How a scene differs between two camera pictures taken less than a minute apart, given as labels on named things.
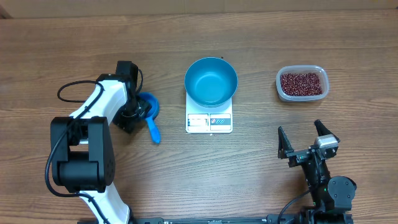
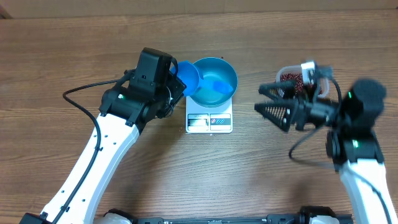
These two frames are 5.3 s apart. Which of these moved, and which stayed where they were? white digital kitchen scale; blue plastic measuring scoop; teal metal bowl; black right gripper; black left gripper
Moved: blue plastic measuring scoop; black right gripper; black left gripper
Stayed: white digital kitchen scale; teal metal bowl
